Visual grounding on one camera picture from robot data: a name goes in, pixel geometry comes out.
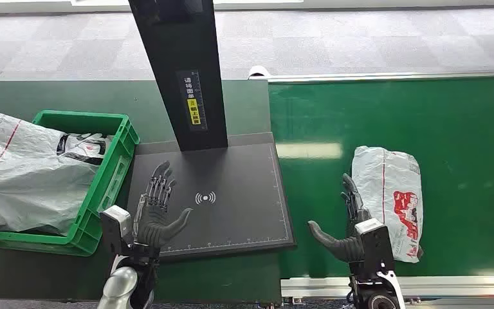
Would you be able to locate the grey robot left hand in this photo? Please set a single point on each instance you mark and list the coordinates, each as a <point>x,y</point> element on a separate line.
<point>153,226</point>

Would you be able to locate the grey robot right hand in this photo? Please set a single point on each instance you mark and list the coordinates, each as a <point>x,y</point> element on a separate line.
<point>349,247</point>

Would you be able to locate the white red-print courier package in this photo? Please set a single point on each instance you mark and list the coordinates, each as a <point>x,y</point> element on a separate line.
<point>394,187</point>

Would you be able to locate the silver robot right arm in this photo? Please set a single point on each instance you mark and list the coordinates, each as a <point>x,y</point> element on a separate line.
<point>375,290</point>

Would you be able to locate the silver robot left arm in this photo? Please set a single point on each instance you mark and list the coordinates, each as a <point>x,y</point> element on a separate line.
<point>119,281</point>

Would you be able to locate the white black-print package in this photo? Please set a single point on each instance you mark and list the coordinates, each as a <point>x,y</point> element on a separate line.
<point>85,147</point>

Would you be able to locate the large white red-print package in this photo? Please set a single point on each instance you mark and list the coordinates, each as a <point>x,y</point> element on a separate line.
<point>25,179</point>

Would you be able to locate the green conveyor belt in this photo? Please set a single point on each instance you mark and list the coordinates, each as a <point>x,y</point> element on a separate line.
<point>464,128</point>

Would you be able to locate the green plastic crate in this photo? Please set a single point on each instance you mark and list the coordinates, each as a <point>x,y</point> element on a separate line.
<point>102,187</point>

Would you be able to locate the yellow and black column label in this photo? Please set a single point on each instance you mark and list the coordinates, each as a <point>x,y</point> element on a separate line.
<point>192,102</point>

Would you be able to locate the black scanner column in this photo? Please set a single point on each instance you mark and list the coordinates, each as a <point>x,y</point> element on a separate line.
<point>179,47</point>

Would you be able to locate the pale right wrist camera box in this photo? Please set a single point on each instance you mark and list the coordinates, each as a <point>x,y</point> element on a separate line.
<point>375,245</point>

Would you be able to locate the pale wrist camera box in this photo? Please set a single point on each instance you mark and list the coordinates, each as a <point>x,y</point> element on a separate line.
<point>117,226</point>
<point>375,245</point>

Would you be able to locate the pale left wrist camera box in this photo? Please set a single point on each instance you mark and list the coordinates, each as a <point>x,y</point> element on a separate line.
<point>117,226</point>

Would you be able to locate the black scanner base plate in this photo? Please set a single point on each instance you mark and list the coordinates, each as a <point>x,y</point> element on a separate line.
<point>238,213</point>

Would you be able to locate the silver conveyor side rail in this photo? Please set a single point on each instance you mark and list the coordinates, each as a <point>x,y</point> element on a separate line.
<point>379,76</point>
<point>443,286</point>

